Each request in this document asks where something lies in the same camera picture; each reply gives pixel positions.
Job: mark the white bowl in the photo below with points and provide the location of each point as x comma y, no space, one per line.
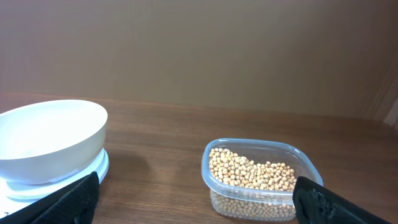
45,142

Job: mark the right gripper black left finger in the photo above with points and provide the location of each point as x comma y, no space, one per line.
74,203

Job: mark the clear plastic container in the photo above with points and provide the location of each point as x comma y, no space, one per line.
259,151

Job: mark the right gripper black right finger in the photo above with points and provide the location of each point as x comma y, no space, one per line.
315,204

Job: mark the white digital kitchen scale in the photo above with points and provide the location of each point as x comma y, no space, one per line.
15,196

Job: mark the soybeans in container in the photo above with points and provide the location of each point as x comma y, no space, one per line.
238,171

